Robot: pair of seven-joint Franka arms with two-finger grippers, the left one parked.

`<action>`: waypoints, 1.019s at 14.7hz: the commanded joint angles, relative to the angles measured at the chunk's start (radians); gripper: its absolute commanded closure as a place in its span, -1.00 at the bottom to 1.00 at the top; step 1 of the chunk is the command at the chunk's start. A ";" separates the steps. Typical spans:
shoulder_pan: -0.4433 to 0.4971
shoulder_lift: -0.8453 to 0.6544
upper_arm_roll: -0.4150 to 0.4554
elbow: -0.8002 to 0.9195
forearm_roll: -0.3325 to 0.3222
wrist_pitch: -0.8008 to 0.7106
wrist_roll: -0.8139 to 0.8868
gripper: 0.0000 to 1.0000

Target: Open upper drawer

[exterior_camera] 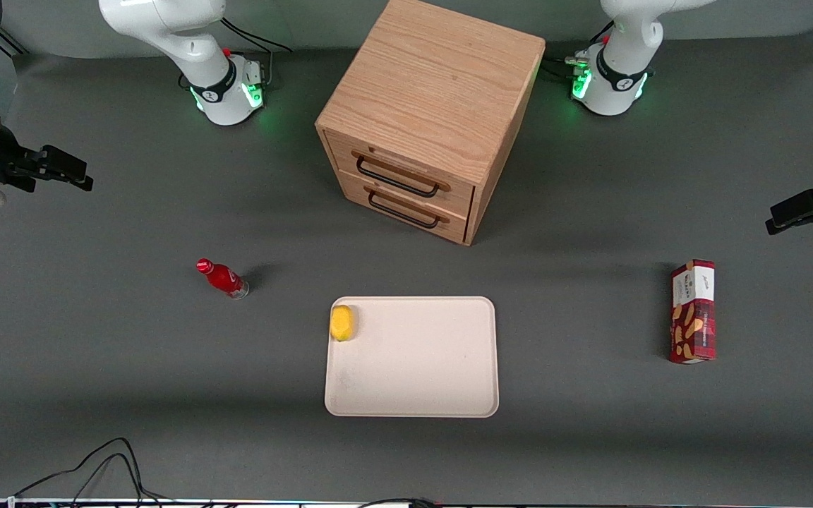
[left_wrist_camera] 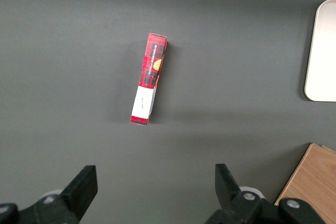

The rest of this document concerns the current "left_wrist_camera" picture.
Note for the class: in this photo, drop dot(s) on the red plaid shortbread box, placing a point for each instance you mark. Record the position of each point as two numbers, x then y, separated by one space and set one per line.
148 77

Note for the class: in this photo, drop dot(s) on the wooden drawer cabinet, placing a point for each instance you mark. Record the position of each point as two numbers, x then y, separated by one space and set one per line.
312 176

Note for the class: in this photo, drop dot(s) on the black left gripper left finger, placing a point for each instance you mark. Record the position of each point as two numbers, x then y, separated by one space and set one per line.
76 195

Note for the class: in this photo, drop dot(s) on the beige plastic tray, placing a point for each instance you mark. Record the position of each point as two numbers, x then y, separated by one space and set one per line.
323 64

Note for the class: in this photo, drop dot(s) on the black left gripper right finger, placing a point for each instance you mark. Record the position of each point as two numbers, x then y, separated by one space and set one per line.
231 200

